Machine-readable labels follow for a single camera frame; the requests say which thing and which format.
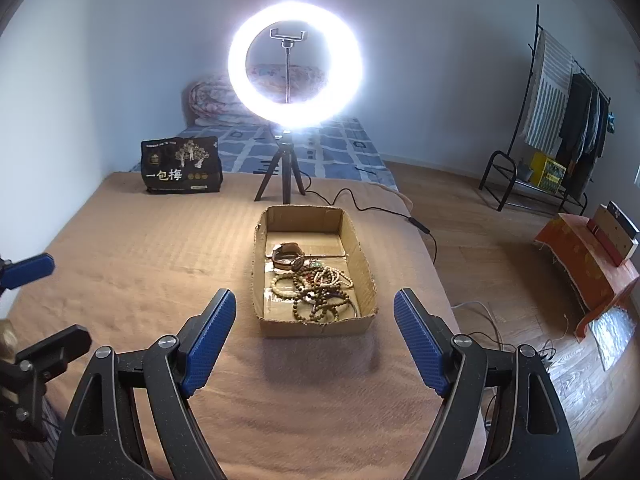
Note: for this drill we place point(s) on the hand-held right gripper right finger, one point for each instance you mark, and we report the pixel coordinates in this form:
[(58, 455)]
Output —
[(422, 345)]

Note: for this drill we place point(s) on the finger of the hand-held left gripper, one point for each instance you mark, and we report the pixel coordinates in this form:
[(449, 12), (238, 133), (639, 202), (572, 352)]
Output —
[(30, 269), (60, 345)]

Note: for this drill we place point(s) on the blue patterned bedsheet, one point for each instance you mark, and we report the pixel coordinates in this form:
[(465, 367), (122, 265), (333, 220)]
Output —
[(340, 150)]

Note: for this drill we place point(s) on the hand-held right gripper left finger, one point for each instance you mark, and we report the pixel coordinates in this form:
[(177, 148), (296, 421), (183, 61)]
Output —
[(210, 345)]

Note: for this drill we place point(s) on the cardboard box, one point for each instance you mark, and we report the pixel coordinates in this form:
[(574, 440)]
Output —
[(310, 327)]

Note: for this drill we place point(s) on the white and brown gift box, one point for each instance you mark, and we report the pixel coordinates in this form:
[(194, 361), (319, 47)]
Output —
[(612, 230)]

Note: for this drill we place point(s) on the black metal clothes rack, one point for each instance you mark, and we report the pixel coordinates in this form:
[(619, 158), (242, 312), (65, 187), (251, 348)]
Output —
[(522, 110)]

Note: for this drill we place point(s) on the striped hanging cloth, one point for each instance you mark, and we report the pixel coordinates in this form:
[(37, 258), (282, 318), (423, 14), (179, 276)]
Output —
[(550, 95)]

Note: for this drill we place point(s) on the dark hanging clothes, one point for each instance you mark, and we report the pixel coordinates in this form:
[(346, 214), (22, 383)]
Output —
[(580, 120)]

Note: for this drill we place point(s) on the orange cloth covered stool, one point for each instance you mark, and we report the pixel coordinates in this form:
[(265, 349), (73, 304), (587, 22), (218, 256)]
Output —
[(585, 260)]

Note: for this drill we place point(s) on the phone holder clamp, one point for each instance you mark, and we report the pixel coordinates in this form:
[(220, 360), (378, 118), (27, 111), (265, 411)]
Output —
[(288, 35)]

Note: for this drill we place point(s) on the shiny plastic bag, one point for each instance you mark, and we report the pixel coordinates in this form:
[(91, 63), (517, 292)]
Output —
[(615, 332)]

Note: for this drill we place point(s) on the folded floral quilt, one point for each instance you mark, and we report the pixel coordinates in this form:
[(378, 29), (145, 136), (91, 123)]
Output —
[(210, 100)]

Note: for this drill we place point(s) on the yellow box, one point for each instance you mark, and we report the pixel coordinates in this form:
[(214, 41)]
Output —
[(547, 170)]

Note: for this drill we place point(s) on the black printed snack bag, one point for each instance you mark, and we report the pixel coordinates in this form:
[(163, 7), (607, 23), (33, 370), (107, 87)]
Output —
[(180, 175)]

